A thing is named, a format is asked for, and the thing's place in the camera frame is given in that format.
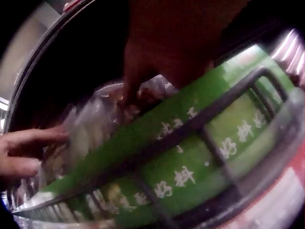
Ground clear plastic food packet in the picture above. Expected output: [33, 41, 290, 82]
[41, 76, 179, 191]

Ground green carton with white print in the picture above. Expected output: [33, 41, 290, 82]
[36, 45, 297, 228]

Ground person's right fingers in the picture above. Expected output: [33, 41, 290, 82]
[122, 45, 153, 107]

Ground person's left hand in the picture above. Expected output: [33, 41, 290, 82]
[0, 126, 70, 182]

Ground pink striped packet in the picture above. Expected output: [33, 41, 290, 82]
[270, 29, 305, 84]

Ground person's right hand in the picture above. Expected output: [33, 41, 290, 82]
[122, 0, 250, 107]

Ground red and white packet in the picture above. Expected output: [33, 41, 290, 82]
[224, 141, 305, 229]

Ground person's left fingers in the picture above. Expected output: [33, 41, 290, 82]
[0, 126, 70, 178]

